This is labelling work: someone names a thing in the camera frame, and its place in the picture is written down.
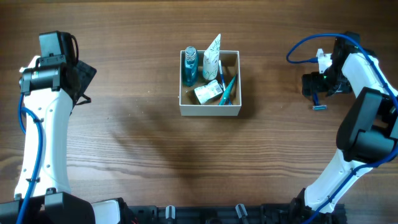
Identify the blue white toothbrush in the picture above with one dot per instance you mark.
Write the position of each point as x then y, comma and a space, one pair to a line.
221, 74

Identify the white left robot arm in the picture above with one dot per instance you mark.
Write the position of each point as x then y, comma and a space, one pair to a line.
51, 87

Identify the white cardboard box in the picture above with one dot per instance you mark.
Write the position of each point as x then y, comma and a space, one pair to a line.
190, 105

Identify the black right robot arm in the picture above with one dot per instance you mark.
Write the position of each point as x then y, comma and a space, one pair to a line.
367, 137

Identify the blue mouthwash bottle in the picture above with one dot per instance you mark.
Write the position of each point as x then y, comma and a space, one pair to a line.
190, 66

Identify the green Dettol soap bar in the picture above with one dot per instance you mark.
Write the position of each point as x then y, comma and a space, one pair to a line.
208, 92

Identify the white lotion tube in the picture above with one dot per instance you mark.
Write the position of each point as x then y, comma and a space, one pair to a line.
210, 59

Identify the teal toothpaste tube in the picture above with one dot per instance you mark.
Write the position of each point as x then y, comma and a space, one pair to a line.
227, 92

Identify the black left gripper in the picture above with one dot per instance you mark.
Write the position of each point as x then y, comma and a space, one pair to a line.
87, 73

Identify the blue disposable razor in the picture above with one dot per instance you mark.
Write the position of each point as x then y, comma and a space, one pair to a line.
316, 105

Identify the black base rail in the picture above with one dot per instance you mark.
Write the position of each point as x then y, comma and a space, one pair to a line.
261, 214

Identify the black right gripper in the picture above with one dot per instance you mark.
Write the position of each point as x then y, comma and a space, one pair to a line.
342, 86

